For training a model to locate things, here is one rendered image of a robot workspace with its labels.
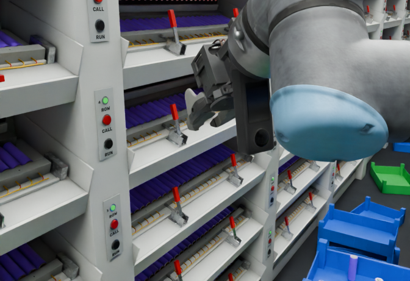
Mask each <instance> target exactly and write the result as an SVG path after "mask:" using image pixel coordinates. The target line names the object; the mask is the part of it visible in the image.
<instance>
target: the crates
mask: <svg viewBox="0 0 410 281"><path fill-rule="evenodd" d="M393 151H398V152H408V153H410V143H393ZM370 175H371V176H372V178H373V179H374V181H375V183H376V184H377V186H378V188H379V190H380V192H381V193H386V194H405V195H410V175H409V173H408V172H407V170H405V164H404V163H401V165H400V167H396V166H375V162H371V166H370ZM405 213H406V209H405V208H403V207H402V208H401V209H400V211H398V210H394V209H392V208H389V207H385V206H383V205H379V204H376V203H374V202H371V201H370V197H369V196H367V197H365V202H363V203H362V204H361V205H359V206H358V207H356V208H355V209H354V210H352V211H351V212H345V211H342V210H337V209H334V204H332V203H330V205H329V210H328V212H327V214H326V215H325V217H324V218H323V220H320V221H319V223H318V236H317V238H318V239H317V251H318V241H319V239H320V238H323V239H326V240H328V244H327V248H328V249H333V250H336V251H341V252H346V253H349V254H353V255H358V256H361V257H365V258H371V259H374V260H378V261H383V262H386V263H390V264H393V265H398V261H399V256H400V248H398V247H396V241H397V235H398V228H399V227H400V226H401V225H402V224H403V223H404V221H405Z"/></svg>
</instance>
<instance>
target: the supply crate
mask: <svg viewBox="0 0 410 281"><path fill-rule="evenodd" d="M327 244H328V240H326V239H323V238H320V239H319V241H318V251H317V253H316V255H315V258H314V261H313V263H312V266H311V268H310V270H309V273H308V275H307V277H306V279H305V278H303V280H302V281H319V280H324V281H350V280H348V268H349V262H350V255H353V254H349V253H346V252H341V251H336V250H333V249H328V248H327ZM357 256H358V255H357ZM375 278H381V279H383V281H410V268H406V267H403V266H398V265H393V264H390V263H386V262H383V261H378V260H374V259H371V258H365V257H361V256H358V263H357V268H356V278H355V280H354V281H375Z"/></svg>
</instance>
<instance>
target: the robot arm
mask: <svg viewBox="0 0 410 281"><path fill-rule="evenodd" d="M362 3H363V0H248V2H247V3H246V4H245V6H244V7H243V9H242V10H241V11H240V13H239V14H238V16H237V17H236V18H231V20H230V21H229V23H228V27H229V32H228V39H227V40H225V39H222V40H220V39H217V40H215V41H214V42H213V43H212V44H204V45H203V46H202V47H201V49H200V50H199V52H198V53H197V55H196V57H195V58H194V60H193V62H192V63H191V66H192V69H193V72H194V75H195V79H196V82H197V85H198V88H203V90H204V91H202V92H200V93H199V94H198V95H196V94H195V93H194V92H193V91H192V89H190V88H188V89H187V90H186V91H185V103H186V107H187V114H188V118H187V122H186V123H187V127H188V129H189V130H193V131H197V130H199V128H200V127H201V126H202V125H204V123H205V122H206V121H207V120H208V119H210V118H212V117H213V116H214V115H215V112H219V111H220V112H219V113H218V115H217V116H216V117H215V118H213V120H212V121H211V122H210V126H212V127H220V126H222V125H224V124H226V123H227V122H229V121H231V120H232V119H234V118H236V130H237V143H238V150H239V152H240V153H241V154H245V155H253V154H257V153H260V152H265V151H270V150H272V149H273V148H274V138H273V124H274V131H275V136H276V139H277V141H278V142H279V144H280V145H281V146H282V147H283V148H284V149H285V150H287V151H288V152H290V153H291V154H293V155H296V156H298V157H301V158H305V159H308V160H314V161H318V162H335V161H336V160H337V161H341V160H343V161H345V162H349V161H354V160H360V159H363V158H366V157H369V156H371V155H373V154H376V153H377V152H378V151H380V150H381V149H382V148H383V146H384V145H385V144H386V143H410V41H406V40H370V39H369V35H368V31H367V25H366V21H365V14H364V9H363V5H362ZM223 40H224V41H223ZM216 41H219V42H216ZM214 47H217V48H214ZM200 55H201V56H200ZM196 61H197V62H196ZM269 79H271V91H272V96H271V97H270V82H269ZM272 116H273V122H272Z"/></svg>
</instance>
